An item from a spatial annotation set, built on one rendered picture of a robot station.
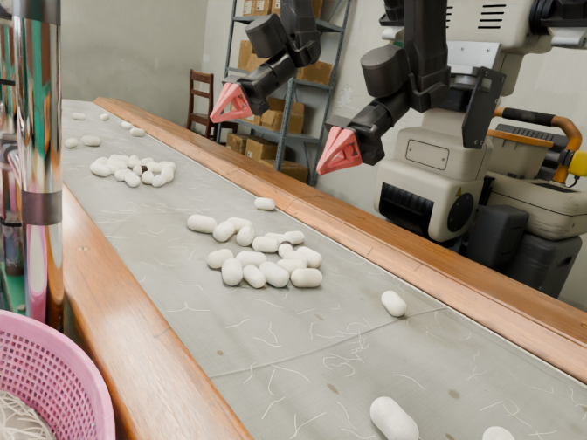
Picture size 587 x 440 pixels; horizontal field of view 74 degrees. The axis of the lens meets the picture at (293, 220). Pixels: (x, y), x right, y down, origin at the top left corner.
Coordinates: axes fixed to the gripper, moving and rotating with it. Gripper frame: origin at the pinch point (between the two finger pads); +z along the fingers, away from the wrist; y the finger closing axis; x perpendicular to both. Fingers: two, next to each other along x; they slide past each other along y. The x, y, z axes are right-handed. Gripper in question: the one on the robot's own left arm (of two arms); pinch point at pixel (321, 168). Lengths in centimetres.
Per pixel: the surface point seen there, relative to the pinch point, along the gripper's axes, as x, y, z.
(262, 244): -6.1, 9.9, 17.8
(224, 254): -10.5, 11.5, 22.3
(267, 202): 0.7, -3.6, 9.8
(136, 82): 101, -465, -81
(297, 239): -1.9, 9.4, 13.3
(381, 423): -11.5, 35.2, 24.1
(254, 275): -10.0, 16.5, 21.9
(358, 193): 170, -143, -107
